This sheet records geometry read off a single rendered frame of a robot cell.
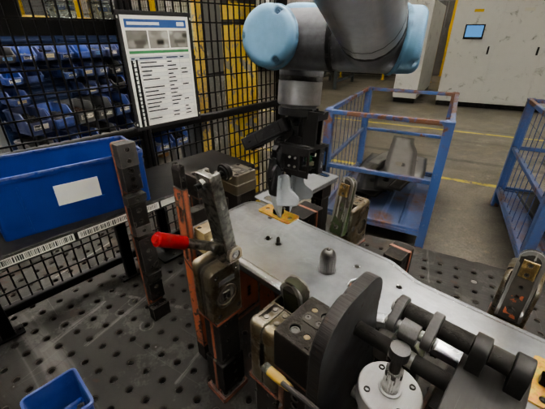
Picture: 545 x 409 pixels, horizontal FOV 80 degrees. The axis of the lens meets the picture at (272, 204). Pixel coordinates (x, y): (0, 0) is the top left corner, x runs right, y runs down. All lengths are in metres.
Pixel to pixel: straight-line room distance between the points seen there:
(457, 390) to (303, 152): 0.39
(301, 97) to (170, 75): 0.60
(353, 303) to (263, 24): 0.34
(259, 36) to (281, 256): 0.41
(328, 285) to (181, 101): 0.75
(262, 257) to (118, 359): 0.46
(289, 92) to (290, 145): 0.09
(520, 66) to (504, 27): 0.80
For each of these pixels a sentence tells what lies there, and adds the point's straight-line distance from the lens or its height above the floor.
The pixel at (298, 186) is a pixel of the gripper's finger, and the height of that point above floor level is 1.13.
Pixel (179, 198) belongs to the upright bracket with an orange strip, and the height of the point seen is 1.14.
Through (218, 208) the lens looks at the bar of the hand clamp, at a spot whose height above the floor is 1.16.
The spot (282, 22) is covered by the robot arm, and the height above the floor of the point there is 1.41.
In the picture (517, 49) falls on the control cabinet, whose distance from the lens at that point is 8.26.
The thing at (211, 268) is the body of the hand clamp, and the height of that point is 1.05.
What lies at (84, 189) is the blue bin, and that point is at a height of 1.10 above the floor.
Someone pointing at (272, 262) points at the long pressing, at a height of 1.00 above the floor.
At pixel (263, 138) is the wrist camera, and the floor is 1.23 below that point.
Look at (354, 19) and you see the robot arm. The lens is 0.30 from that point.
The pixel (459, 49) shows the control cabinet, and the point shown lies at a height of 1.11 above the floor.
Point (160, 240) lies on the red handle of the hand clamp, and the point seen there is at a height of 1.14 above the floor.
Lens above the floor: 1.40
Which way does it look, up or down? 28 degrees down
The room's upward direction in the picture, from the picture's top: straight up
